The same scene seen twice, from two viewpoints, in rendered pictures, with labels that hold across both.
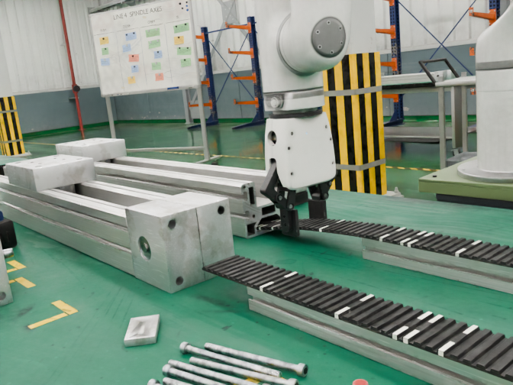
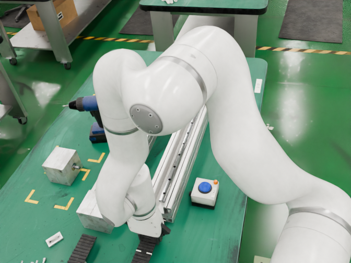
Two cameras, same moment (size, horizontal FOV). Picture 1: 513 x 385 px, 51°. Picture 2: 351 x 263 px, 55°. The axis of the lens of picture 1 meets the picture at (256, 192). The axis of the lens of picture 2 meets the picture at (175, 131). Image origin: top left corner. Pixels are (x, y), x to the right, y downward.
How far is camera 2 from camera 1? 1.14 m
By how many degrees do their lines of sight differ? 61
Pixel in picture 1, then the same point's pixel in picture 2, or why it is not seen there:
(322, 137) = (148, 225)
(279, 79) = not seen: hidden behind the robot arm
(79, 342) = (47, 227)
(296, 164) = (132, 226)
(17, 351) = (40, 215)
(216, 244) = (100, 226)
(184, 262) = (87, 224)
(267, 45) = not seen: hidden behind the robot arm
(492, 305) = not seen: outside the picture
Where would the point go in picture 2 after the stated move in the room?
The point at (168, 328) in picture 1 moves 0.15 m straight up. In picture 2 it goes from (59, 244) to (42, 219)
